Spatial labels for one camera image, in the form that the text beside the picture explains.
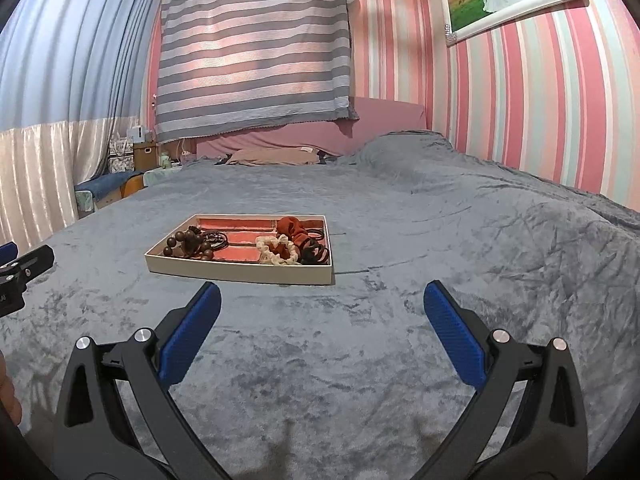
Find patterned storage bag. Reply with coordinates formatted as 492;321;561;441
107;136;134;174

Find grey striped hanging cloth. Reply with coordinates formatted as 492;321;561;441
155;0;358;143

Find orange fabric scrunchie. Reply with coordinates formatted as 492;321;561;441
276;216;309;249

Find beige tray with brick lining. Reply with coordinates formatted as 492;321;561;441
145;214;334;286

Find blue cushioned stool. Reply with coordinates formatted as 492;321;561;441
75;171;144;218

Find black hair tie red beads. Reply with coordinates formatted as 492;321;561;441
307;228;324;240

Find black hair claw clip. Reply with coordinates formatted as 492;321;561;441
298;237;330;266

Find pink headboard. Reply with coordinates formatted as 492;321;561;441
192;98;427;158

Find cream pearl scrunchie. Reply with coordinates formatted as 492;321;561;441
255;234;300;266

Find black braided cord bracelet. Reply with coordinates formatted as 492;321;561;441
202;228;230;252

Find blue and cream curtain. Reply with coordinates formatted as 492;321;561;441
1;0;160;252

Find dark wooden bead bracelet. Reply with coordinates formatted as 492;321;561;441
162;225;216;262

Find person's left hand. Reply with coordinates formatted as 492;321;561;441
0;352;23;426

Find brown bedside storage box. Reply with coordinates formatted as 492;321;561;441
132;142;158;172

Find tan pillow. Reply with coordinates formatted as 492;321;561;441
227;148;320;167

